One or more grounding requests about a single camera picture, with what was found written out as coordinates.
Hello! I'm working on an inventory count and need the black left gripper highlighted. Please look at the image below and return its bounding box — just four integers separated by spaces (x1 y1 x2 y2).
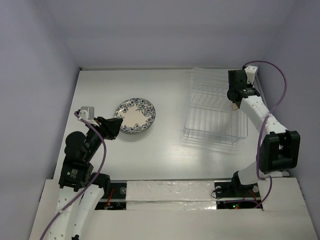
84 115 123 160

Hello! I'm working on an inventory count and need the red and teal plate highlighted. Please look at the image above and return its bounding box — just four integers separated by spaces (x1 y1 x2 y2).
120 129 147 135

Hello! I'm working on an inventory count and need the blue white patterned plate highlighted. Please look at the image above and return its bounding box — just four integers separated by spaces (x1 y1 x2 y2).
114 98 156 131

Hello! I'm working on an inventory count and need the yellow brown plate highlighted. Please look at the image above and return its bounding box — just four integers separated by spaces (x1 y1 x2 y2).
232 103 239 111

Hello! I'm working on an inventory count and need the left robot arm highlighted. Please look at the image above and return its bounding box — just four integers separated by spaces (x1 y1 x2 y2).
40 111 123 240

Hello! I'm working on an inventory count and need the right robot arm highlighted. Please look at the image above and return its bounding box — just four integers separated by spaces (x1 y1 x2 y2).
227 65 301 196

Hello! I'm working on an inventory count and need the white foam block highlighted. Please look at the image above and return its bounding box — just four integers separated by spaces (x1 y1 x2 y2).
125 180 217 211

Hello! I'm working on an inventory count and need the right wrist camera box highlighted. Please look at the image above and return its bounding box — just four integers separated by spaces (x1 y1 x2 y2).
243 65 259 85

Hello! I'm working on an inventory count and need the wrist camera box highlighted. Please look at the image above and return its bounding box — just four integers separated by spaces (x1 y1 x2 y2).
74 106 95 124
243 65 259 85

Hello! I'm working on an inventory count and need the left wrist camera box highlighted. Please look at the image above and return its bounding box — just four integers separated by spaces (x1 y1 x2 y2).
74 106 95 124

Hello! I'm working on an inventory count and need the white wire dish rack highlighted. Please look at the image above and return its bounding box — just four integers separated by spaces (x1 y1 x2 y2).
183 67 248 145

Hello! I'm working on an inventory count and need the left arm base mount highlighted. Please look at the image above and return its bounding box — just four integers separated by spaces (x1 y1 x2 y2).
95 181 127 210

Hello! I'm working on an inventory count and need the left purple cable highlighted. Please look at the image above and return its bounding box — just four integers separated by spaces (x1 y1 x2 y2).
37 111 107 240

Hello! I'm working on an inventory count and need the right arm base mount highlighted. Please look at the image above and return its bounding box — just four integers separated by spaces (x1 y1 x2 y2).
211 172 262 210

